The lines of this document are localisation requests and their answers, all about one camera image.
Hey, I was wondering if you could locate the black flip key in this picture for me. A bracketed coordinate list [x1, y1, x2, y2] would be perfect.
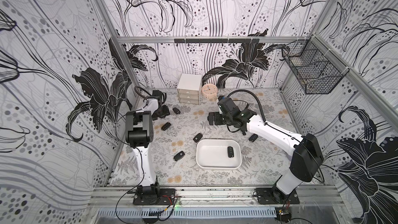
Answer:
[249, 134, 258, 143]
[173, 151, 185, 162]

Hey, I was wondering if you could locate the white rectangular storage tray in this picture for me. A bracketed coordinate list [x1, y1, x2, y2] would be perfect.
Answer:
[196, 139, 242, 170]

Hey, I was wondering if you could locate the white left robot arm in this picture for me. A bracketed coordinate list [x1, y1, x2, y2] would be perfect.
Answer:
[125, 86, 170, 194]

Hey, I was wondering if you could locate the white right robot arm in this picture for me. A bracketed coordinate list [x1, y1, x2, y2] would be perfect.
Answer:
[217, 95, 324, 198]

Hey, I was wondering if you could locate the pink round alarm clock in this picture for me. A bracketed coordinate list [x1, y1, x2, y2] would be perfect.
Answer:
[202, 84, 218, 99]

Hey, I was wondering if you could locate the white mini drawer cabinet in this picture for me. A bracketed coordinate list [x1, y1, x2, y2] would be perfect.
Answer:
[177, 74, 202, 105]

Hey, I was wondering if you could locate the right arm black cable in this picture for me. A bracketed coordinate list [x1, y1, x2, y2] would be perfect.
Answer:
[226, 89, 268, 123]

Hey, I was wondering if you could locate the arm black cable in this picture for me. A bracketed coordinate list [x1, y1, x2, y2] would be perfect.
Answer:
[226, 89, 268, 123]
[134, 86, 153, 100]

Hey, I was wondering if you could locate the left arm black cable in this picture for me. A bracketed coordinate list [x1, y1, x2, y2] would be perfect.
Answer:
[134, 86, 153, 100]

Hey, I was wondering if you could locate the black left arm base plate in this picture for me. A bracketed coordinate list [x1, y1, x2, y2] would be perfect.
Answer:
[133, 187, 176, 206]

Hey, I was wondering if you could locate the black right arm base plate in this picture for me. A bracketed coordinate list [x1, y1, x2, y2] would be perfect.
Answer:
[253, 187, 300, 206]

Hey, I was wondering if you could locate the black wire wall basket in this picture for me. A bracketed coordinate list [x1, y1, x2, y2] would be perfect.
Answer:
[282, 39, 348, 94]

